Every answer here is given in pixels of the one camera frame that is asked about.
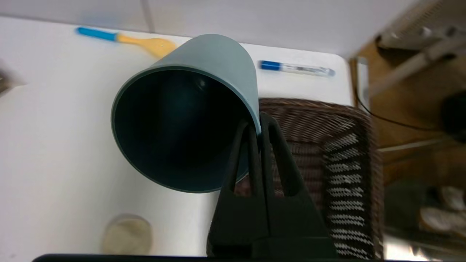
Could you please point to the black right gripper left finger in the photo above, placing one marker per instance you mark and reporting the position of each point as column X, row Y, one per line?
column 244, row 218

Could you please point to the beige round lid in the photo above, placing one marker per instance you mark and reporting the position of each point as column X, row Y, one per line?
column 127, row 235

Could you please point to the blue capped marker pen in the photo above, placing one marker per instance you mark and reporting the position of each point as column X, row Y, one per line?
column 298, row 68

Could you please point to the brown woven basket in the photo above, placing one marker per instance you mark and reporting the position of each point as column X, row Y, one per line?
column 327, row 123

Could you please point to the grey metal frame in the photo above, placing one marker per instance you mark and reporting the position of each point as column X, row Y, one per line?
column 418, row 58

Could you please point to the teal plastic cup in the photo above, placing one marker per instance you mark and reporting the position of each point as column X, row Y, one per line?
column 218, row 62

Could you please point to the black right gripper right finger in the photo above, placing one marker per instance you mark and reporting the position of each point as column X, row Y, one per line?
column 291, row 222

